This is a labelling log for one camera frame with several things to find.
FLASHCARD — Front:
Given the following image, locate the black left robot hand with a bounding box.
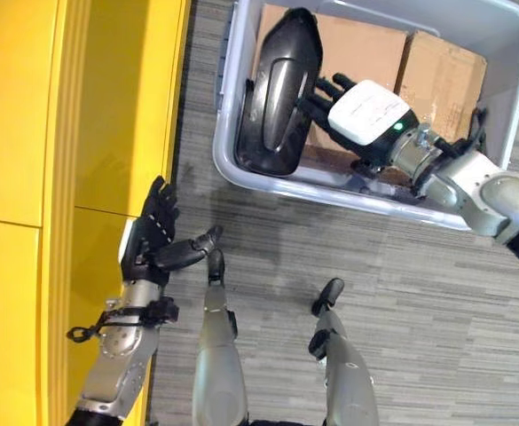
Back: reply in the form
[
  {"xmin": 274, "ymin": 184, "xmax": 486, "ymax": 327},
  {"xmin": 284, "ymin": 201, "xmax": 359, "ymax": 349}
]
[{"xmin": 119, "ymin": 175, "xmax": 224, "ymax": 284}]

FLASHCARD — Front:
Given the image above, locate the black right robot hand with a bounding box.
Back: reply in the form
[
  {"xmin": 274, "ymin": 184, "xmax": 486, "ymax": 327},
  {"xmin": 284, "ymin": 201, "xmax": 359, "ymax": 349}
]
[{"xmin": 302, "ymin": 72, "xmax": 420, "ymax": 172}]

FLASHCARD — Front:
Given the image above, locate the black sole-shaped part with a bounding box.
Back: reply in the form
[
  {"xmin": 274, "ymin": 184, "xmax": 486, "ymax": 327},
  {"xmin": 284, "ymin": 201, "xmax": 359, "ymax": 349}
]
[{"xmin": 233, "ymin": 7, "xmax": 323, "ymax": 178}]

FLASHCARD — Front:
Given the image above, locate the wide brown cardboard box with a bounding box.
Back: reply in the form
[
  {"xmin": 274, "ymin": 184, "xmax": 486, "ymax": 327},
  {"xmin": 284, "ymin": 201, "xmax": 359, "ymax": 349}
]
[{"xmin": 253, "ymin": 4, "xmax": 411, "ymax": 147}]

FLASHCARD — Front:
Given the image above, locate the grey plastic box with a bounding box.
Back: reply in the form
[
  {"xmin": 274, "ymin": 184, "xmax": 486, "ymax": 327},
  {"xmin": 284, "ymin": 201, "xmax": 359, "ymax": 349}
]
[{"xmin": 212, "ymin": 0, "xmax": 519, "ymax": 231}]

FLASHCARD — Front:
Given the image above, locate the small brown cardboard box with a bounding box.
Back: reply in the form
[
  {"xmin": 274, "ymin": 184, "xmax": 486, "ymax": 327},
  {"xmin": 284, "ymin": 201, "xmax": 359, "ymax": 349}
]
[{"xmin": 396, "ymin": 29, "xmax": 488, "ymax": 138}]

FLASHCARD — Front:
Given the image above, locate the yellow metal shelf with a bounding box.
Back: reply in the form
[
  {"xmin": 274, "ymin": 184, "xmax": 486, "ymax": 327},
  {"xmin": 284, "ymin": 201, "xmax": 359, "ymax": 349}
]
[{"xmin": 0, "ymin": 0, "xmax": 193, "ymax": 426}]

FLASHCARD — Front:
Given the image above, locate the silver left robot leg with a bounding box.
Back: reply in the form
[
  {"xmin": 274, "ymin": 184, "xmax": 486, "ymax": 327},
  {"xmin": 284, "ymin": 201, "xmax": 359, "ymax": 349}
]
[{"xmin": 192, "ymin": 248, "xmax": 249, "ymax": 426}]

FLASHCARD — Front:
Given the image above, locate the silver robot leg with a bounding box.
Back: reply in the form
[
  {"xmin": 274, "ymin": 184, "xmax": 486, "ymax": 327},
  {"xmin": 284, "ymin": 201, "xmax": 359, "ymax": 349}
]
[
  {"xmin": 192, "ymin": 248, "xmax": 249, "ymax": 426},
  {"xmin": 308, "ymin": 278, "xmax": 381, "ymax": 426}
]

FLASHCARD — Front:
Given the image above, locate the silver right robot leg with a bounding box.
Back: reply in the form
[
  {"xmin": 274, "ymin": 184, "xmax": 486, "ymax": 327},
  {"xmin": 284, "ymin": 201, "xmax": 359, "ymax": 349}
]
[{"xmin": 308, "ymin": 278, "xmax": 381, "ymax": 426}]

